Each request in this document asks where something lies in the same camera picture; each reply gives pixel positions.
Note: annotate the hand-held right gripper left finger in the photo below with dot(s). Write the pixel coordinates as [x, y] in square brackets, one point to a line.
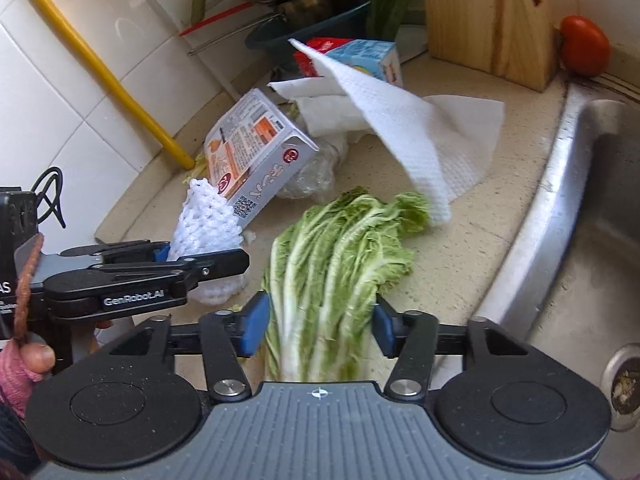
[257, 320]

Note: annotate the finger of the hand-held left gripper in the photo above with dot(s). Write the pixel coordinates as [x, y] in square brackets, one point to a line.
[130, 249]
[150, 280]

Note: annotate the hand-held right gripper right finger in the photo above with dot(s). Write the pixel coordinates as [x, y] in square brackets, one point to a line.
[382, 330]

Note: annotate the napa cabbage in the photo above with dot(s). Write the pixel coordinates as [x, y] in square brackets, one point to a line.
[325, 280]

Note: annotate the white foam fruit net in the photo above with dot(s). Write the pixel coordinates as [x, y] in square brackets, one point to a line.
[205, 220]

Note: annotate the clear plastic bag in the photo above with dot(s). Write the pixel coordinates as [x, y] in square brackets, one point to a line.
[315, 170]

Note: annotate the light blue carton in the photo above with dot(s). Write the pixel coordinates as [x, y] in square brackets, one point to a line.
[365, 55]

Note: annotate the person's left hand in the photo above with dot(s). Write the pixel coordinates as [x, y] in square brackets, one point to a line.
[37, 357]

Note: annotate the grey printed carton box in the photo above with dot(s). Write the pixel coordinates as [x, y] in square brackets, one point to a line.
[255, 145]

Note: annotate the yellow pipe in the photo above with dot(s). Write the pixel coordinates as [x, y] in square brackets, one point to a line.
[100, 64]

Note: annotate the white paper towel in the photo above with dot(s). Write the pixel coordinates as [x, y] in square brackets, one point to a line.
[400, 125]

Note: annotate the stainless steel sink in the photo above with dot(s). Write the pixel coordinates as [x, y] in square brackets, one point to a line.
[575, 240]

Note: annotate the red chopsticks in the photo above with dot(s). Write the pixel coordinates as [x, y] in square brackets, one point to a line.
[215, 20]

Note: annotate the sink drain strainer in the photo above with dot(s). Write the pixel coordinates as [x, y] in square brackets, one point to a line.
[625, 390]

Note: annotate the wooden knife block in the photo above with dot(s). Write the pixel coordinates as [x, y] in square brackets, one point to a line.
[475, 20]

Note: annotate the green cucumber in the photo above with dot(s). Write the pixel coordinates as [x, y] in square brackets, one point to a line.
[392, 0]

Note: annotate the red tomato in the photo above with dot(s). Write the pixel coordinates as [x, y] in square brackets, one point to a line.
[585, 45]

